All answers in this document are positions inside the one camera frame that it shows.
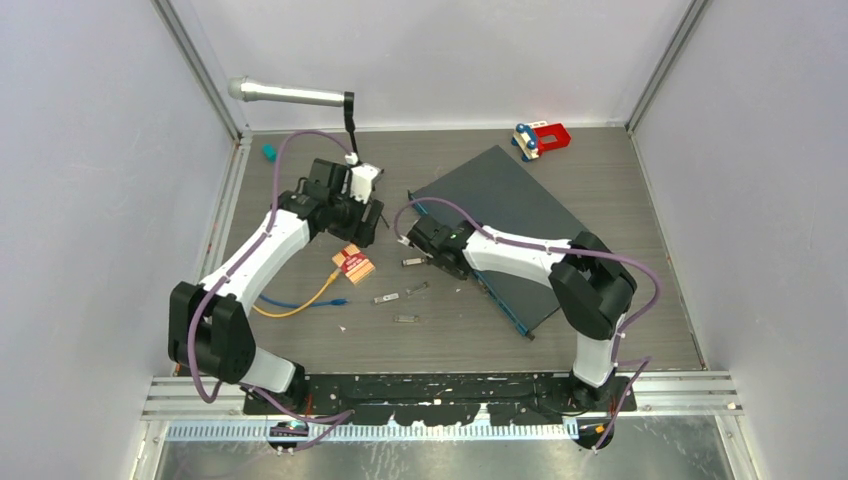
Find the small silver transceiver module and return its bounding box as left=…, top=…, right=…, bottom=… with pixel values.
left=401, top=257, right=426, bottom=267

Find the aluminium frame rail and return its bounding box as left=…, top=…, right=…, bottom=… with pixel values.
left=141, top=370, right=744, bottom=421

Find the red white cigarette box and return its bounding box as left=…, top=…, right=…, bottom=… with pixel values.
left=331, top=244, right=375, bottom=285

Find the red blue toy truck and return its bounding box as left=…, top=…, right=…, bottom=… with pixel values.
left=511, top=121, right=572, bottom=162

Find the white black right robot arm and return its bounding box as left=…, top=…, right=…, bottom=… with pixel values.
left=399, top=215, right=637, bottom=411

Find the dark grey network switch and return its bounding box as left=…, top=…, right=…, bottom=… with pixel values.
left=407, top=146, right=587, bottom=339

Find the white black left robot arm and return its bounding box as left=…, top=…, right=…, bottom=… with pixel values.
left=167, top=159, right=384, bottom=414

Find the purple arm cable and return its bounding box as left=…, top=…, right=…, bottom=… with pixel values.
left=394, top=196, right=664, bottom=452
left=186, top=129, right=356, bottom=452

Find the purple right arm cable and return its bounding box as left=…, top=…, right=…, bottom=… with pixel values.
left=394, top=196, right=664, bottom=452

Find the teal toy block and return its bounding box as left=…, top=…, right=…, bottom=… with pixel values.
left=262, top=144, right=277, bottom=163

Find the black microphone tripod stand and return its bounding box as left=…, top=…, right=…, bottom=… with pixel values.
left=342, top=92, right=363, bottom=199

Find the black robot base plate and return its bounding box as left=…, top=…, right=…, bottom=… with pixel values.
left=243, top=373, right=637, bottom=427

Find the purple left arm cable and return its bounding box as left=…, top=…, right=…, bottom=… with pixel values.
left=186, top=129, right=356, bottom=452

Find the yellow ethernet cable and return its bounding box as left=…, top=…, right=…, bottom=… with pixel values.
left=251, top=270, right=343, bottom=320

